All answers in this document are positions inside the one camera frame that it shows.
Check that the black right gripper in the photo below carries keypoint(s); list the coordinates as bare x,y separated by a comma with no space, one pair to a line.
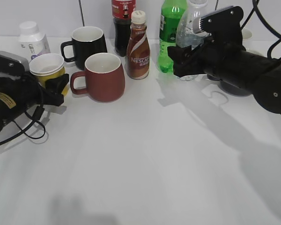
207,58

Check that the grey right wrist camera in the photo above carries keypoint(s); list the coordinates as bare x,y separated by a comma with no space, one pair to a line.
223,25

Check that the clear water bottle green label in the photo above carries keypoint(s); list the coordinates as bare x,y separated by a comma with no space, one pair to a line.
185,35

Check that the green soda bottle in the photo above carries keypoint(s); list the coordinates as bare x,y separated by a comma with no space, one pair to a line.
171,13

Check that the cola bottle red label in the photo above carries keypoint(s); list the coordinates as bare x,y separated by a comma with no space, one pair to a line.
121,11

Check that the yellow paper cup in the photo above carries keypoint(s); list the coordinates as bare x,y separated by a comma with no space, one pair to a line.
47,66

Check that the black ceramic mug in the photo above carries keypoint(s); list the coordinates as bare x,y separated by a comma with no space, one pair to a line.
85,41

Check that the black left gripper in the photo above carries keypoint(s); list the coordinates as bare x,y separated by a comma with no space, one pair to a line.
50,95

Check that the red-brown ceramic mug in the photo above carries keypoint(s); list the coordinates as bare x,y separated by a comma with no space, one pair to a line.
104,78

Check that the Nescafe coffee bottle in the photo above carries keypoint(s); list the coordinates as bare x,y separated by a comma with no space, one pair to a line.
138,50

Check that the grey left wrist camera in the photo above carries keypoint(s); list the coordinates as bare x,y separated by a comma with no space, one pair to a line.
12,66

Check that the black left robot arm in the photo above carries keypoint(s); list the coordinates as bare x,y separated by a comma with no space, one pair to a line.
17,96

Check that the white yogurt drink carton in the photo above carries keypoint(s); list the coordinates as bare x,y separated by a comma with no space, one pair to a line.
32,41

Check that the dark navy ceramic mug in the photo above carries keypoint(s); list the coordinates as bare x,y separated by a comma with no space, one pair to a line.
228,88

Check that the white ceramic mug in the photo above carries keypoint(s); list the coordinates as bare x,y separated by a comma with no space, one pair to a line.
247,37

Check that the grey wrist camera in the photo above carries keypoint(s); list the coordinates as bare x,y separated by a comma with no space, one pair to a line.
12,66
223,25

